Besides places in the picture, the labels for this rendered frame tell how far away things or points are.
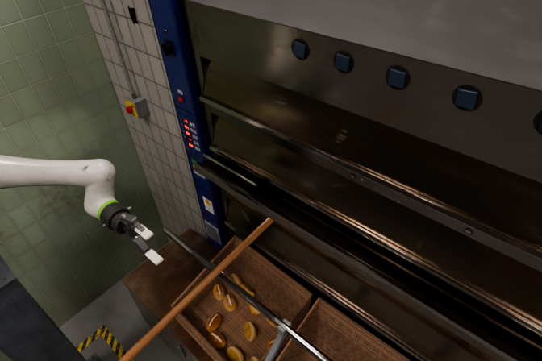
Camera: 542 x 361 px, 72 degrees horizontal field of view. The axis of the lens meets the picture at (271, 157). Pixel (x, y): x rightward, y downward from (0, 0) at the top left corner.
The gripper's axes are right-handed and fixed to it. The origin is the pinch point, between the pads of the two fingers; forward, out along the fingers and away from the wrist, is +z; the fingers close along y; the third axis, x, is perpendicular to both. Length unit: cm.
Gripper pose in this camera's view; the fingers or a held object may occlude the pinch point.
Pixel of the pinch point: (153, 248)
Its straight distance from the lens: 136.1
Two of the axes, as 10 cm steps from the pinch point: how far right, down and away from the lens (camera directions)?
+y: 0.5, 7.7, 6.3
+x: -6.4, 5.1, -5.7
